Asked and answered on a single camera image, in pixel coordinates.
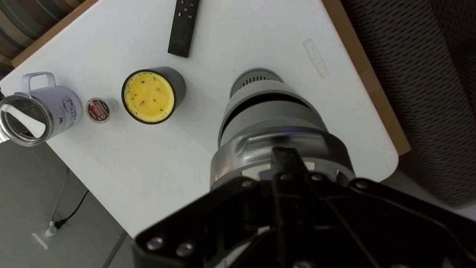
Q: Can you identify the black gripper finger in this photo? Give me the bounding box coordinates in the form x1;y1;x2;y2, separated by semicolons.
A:
273;147;311;183

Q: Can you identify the grey pod coffee machine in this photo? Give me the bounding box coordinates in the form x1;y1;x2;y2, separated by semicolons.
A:
210;68;356;187

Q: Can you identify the coffee pod capsule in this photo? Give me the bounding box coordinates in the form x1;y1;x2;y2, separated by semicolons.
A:
87;98;110;122

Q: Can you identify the white top wooden table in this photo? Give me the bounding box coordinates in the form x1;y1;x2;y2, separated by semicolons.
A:
2;0;399;235

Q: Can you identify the dark jar yellow candle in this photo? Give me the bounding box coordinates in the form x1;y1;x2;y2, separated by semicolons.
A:
121;66;188;125

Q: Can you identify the dark grey sofa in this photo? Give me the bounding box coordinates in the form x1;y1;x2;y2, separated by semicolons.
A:
342;0;476;206

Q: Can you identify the black remote control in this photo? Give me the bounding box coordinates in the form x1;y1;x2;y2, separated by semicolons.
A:
168;0;201;58

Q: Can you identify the white mug with lid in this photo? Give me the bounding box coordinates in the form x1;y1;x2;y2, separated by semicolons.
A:
0;71;84;147

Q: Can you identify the striped armchair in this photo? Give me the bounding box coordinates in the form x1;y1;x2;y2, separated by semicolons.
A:
0;0;85;72

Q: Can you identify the black power cable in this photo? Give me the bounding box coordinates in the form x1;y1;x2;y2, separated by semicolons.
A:
51;189;91;230

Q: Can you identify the white wall outlet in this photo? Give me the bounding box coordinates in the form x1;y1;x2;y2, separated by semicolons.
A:
32;221;58;250

